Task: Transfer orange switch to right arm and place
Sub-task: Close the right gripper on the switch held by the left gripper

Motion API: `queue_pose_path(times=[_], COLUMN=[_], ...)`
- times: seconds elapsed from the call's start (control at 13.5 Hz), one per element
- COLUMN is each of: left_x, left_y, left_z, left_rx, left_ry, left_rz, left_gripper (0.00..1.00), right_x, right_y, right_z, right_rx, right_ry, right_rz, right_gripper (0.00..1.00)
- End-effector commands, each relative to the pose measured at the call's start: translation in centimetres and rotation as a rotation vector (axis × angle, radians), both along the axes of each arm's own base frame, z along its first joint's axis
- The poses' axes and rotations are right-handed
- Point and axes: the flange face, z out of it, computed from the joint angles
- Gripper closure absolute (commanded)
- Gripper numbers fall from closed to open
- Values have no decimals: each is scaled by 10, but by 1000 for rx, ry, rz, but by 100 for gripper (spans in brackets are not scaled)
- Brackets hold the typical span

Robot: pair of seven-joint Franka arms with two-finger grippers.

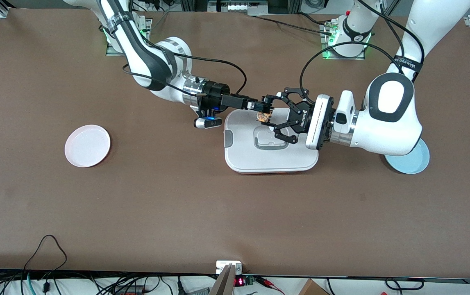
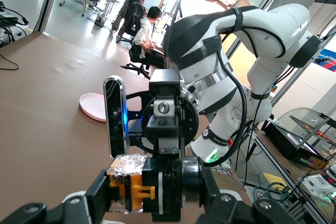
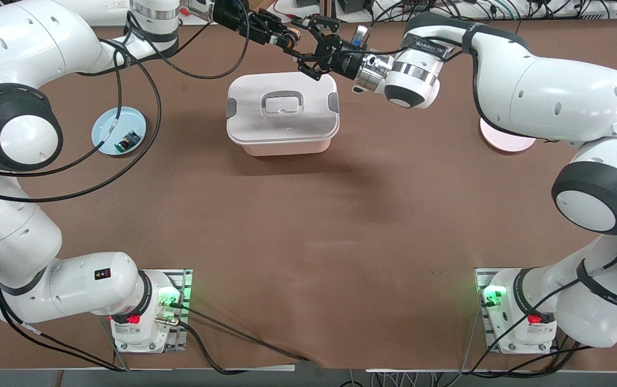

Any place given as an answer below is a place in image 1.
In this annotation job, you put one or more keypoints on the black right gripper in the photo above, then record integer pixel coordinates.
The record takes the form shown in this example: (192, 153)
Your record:
(215, 94)

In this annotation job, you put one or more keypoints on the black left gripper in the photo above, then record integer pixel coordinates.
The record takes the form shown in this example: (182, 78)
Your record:
(301, 118)

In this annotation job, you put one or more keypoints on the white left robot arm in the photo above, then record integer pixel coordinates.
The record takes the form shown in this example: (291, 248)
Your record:
(390, 121)

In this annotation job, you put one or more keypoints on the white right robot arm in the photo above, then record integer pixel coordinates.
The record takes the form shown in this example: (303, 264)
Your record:
(144, 61)

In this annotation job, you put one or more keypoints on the white lidded storage box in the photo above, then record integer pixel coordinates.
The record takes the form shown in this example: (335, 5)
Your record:
(271, 157)

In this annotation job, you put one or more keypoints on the white lit device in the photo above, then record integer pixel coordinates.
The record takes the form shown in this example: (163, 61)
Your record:
(243, 7)

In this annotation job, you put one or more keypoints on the light blue round plate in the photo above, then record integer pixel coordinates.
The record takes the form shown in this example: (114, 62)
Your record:
(413, 164)

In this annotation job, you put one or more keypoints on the red black clip leads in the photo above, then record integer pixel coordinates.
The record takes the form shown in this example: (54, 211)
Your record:
(269, 283)

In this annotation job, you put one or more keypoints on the red display circuit board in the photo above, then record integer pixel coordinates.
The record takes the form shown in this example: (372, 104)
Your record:
(241, 281)

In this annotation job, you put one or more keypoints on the brown cardboard box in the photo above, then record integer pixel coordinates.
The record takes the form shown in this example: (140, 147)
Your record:
(312, 289)

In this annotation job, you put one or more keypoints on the pink round plate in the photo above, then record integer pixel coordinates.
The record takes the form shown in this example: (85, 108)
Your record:
(87, 146)

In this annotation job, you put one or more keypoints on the aluminium profile bar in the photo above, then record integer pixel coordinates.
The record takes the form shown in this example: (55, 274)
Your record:
(224, 284)

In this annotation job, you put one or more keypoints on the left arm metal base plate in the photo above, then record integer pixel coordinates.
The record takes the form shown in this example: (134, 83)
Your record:
(327, 55)

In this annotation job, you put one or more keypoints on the white metal bracket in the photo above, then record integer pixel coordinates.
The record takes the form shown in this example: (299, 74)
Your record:
(223, 265)

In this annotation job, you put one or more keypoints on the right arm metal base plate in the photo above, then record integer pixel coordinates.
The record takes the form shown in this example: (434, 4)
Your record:
(110, 50)

